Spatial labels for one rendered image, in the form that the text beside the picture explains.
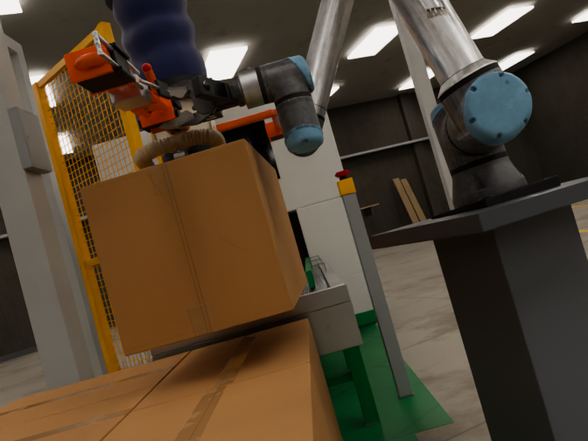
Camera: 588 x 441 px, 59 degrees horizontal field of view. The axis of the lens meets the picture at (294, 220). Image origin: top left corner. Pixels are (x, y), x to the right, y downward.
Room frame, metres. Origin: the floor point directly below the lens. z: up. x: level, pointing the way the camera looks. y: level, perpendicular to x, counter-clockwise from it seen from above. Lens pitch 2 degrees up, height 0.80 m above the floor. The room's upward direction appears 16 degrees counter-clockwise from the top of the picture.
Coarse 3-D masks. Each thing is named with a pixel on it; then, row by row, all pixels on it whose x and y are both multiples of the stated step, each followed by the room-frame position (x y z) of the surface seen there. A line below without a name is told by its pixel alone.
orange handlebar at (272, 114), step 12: (84, 60) 0.83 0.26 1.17; (96, 60) 0.84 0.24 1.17; (132, 84) 0.97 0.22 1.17; (156, 96) 1.11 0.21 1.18; (144, 108) 1.11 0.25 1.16; (156, 108) 1.14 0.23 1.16; (240, 120) 1.52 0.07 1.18; (252, 120) 1.52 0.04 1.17; (276, 120) 1.59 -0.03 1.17; (168, 132) 1.38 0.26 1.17
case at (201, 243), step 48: (240, 144) 1.16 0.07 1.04; (96, 192) 1.18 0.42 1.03; (144, 192) 1.18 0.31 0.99; (192, 192) 1.17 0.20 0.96; (240, 192) 1.16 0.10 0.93; (96, 240) 1.19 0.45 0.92; (144, 240) 1.18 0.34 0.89; (192, 240) 1.17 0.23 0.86; (240, 240) 1.16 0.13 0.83; (288, 240) 1.50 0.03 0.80; (144, 288) 1.18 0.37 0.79; (192, 288) 1.17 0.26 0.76; (240, 288) 1.17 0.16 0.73; (288, 288) 1.18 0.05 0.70; (144, 336) 1.18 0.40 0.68; (192, 336) 1.18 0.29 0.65
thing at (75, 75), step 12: (84, 48) 0.85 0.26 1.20; (72, 60) 0.85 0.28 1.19; (72, 72) 0.85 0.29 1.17; (84, 72) 0.85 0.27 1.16; (96, 72) 0.85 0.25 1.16; (108, 72) 0.85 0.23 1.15; (84, 84) 0.87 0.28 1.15; (96, 84) 0.89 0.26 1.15; (108, 84) 0.90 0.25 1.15; (120, 84) 0.92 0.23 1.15
